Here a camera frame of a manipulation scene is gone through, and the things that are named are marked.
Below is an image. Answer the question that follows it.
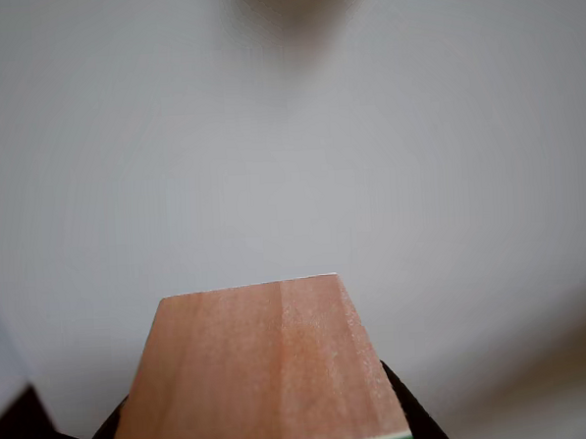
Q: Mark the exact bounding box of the wooden cube with green face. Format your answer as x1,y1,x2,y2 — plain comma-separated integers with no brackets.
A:
95,268,414,439

